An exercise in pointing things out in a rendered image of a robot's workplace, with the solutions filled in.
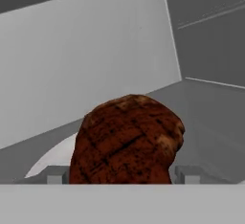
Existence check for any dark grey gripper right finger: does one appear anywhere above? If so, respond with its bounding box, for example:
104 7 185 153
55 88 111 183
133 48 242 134
173 165 236 186

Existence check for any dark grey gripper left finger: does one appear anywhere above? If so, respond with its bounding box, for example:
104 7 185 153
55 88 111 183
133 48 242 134
12 165 72 186

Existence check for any brown grilled steak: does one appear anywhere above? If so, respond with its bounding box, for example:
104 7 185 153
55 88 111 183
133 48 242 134
68 94 187 186

